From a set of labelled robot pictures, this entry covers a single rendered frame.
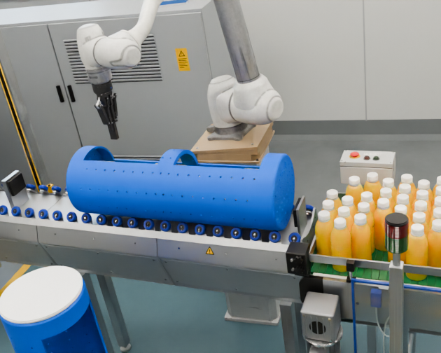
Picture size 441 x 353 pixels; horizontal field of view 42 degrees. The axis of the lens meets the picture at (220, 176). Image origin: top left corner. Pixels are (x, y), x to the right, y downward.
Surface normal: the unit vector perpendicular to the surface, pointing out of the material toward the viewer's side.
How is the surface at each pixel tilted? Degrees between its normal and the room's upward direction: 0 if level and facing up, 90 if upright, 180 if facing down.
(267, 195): 62
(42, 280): 0
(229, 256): 71
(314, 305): 0
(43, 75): 90
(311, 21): 90
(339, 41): 90
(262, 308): 90
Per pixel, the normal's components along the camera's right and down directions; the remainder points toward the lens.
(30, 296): -0.15, -0.87
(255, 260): -0.38, 0.18
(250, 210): -0.36, 0.47
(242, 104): -0.66, 0.49
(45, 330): 0.29, 0.43
